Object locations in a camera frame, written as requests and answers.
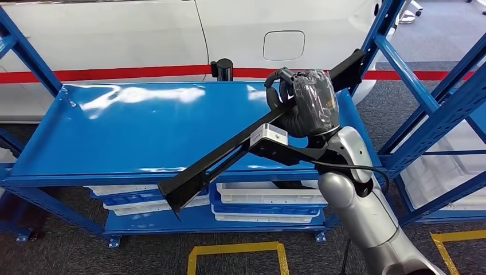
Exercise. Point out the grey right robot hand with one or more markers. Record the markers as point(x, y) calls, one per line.
point(315, 102)

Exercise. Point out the black plastic panel part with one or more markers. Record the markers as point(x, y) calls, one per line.
point(197, 182)

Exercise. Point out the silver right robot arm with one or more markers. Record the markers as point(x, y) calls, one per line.
point(360, 212)

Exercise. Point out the red barrier belt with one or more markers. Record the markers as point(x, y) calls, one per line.
point(250, 72)
point(95, 74)

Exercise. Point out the blue plastic crate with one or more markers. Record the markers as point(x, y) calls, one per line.
point(265, 210)
point(133, 199)

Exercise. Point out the chrome chair base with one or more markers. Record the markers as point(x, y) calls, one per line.
point(410, 15)

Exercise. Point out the yellow floor tape square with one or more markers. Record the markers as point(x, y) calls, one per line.
point(235, 248)

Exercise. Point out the white car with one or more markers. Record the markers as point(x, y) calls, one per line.
point(114, 38)

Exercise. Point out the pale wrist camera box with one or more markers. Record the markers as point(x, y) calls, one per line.
point(269, 133)

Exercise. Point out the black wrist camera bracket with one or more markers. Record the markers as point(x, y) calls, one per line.
point(281, 151)

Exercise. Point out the black stanchion post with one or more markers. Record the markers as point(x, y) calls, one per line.
point(222, 70)

